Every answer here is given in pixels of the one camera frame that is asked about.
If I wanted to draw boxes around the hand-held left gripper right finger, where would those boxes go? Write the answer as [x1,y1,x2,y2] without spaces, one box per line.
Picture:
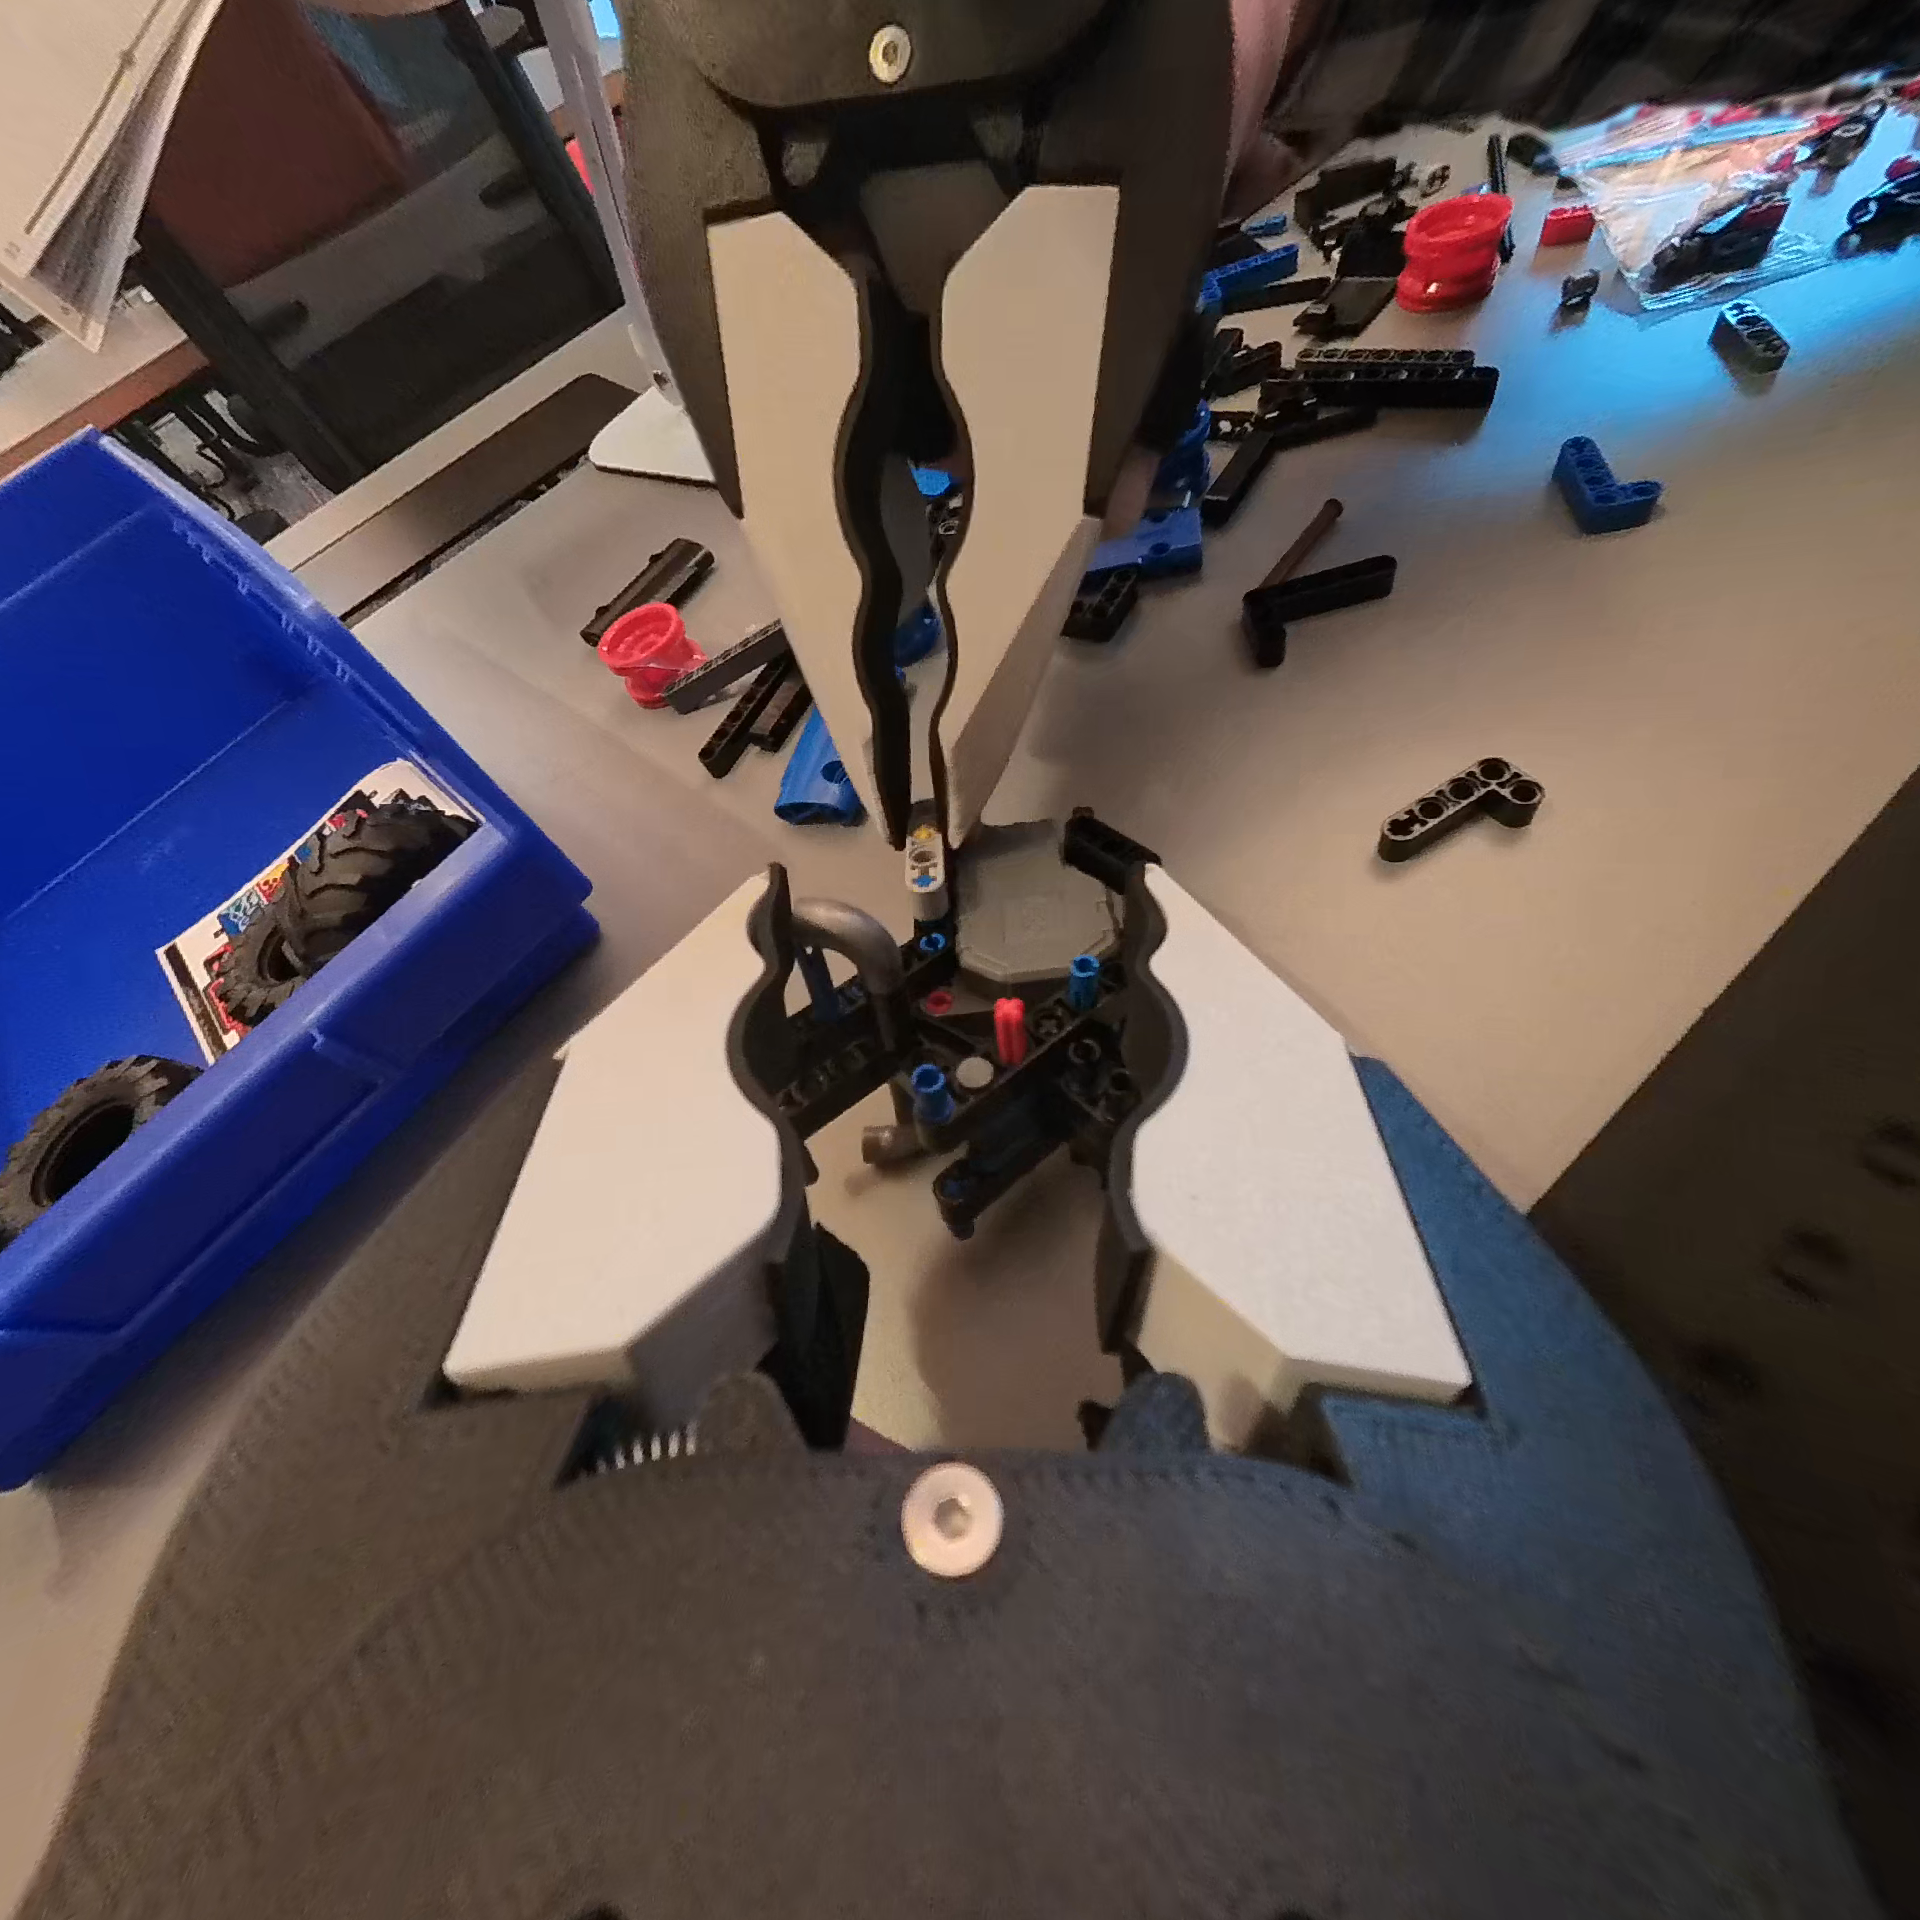
[1096,867,1474,1451]

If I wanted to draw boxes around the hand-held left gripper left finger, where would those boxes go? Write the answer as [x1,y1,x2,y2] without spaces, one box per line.
[441,862,825,1404]

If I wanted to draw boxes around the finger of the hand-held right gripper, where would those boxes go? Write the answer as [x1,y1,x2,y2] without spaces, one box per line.
[929,183,1126,841]
[702,210,921,854]

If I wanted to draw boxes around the black toy chassis assembly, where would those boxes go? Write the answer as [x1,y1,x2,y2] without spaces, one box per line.
[729,807,1168,1244]

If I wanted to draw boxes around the blue small L beam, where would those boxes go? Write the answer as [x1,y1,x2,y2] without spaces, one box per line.
[1553,435,1665,537]

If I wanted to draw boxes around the small clear plastic bag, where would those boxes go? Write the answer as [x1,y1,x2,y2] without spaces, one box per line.
[1582,105,1869,313]

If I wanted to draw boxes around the grey desk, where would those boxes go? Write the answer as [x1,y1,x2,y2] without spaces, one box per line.
[0,89,1920,1892]

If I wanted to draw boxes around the book stand with white base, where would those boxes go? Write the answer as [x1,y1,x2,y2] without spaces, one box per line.
[588,0,720,486]

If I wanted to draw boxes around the blue flat panel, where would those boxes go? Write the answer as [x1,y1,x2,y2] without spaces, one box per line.
[773,702,876,831]
[1083,507,1206,584]

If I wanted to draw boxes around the black cylindrical panel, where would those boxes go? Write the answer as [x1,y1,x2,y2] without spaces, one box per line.
[582,537,718,648]

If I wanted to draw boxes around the blue large L beam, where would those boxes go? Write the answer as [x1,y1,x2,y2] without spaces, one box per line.
[1197,241,1300,313]

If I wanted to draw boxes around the brown axle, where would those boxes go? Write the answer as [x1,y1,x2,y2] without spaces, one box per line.
[1259,499,1346,593]

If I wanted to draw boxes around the black large L beam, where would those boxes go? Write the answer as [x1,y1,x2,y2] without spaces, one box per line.
[1238,556,1401,673]

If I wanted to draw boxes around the black rubber tire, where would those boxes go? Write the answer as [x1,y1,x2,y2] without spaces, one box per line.
[0,1054,209,1250]
[224,802,482,1030]

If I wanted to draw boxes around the black small L beam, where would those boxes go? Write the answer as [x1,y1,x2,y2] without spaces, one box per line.
[1376,758,1547,864]

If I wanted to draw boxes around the black rubber tyres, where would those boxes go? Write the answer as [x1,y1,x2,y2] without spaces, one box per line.
[157,762,482,1070]

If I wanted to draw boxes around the instruction booklet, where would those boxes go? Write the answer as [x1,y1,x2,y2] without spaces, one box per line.
[0,0,227,354]

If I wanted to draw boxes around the blue tagged plastic bin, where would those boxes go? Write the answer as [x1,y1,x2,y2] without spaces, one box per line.
[0,427,602,1496]

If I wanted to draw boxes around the pile of small connector pins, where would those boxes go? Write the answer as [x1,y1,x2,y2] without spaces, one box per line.
[1500,76,1920,273]

